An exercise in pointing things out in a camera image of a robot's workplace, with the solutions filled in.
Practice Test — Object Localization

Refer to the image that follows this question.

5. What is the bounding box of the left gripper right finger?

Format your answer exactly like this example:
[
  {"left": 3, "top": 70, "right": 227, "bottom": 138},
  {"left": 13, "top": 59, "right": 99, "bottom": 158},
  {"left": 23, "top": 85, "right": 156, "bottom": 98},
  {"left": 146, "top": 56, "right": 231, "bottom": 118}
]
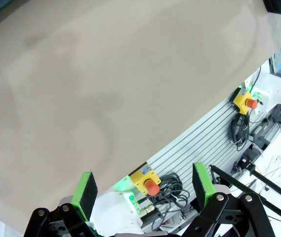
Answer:
[{"left": 179, "top": 161, "right": 277, "bottom": 237}]

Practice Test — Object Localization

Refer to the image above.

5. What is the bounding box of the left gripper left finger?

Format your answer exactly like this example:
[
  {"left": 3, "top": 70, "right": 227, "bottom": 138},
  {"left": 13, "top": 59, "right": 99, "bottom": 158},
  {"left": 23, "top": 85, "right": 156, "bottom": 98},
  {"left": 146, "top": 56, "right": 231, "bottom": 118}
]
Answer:
[{"left": 23, "top": 171, "right": 99, "bottom": 237}]

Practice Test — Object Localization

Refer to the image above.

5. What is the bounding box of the black pole clamp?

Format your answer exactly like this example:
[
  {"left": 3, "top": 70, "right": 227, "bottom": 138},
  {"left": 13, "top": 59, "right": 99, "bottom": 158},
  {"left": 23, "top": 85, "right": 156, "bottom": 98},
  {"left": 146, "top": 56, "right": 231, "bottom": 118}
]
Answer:
[{"left": 231, "top": 148, "right": 256, "bottom": 173}]

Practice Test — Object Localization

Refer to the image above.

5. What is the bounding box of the yellow emergency stop button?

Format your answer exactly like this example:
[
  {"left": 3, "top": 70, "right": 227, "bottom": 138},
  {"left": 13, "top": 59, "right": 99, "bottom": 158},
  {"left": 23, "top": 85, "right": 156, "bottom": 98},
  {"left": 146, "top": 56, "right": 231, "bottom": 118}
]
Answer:
[
  {"left": 130, "top": 165, "right": 162, "bottom": 197},
  {"left": 233, "top": 87, "right": 259, "bottom": 116}
]

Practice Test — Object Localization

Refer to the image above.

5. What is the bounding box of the black electronic device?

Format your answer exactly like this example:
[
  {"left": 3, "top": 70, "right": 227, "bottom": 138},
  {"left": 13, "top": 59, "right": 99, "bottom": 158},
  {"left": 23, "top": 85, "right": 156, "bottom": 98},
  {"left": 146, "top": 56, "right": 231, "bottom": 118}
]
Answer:
[{"left": 250, "top": 118, "right": 279, "bottom": 149}]

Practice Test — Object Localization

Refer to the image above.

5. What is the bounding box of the black coiled cable bundle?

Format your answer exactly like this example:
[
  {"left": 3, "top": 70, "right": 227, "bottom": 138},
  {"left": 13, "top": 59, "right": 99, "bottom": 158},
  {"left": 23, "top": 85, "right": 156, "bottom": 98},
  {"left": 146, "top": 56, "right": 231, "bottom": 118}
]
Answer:
[
  {"left": 152, "top": 172, "right": 192, "bottom": 223},
  {"left": 230, "top": 115, "right": 251, "bottom": 152}
]

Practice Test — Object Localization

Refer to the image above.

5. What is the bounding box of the silver cable connector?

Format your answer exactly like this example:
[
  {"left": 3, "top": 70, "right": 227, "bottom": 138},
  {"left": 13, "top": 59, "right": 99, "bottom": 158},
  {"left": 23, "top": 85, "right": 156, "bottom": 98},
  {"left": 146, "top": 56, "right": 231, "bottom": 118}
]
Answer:
[{"left": 139, "top": 203, "right": 157, "bottom": 219}]

